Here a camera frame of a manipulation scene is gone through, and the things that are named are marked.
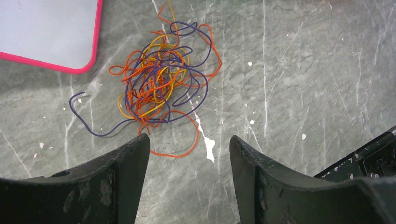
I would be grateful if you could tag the black aluminium base frame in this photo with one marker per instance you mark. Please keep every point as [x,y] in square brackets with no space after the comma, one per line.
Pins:
[375,159]

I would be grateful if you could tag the pink framed whiteboard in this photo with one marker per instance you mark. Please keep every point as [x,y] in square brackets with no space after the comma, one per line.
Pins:
[59,35]

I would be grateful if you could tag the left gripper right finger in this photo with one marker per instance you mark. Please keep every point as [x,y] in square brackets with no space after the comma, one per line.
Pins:
[268,192]

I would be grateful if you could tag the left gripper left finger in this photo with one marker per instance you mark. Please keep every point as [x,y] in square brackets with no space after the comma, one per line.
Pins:
[104,190]

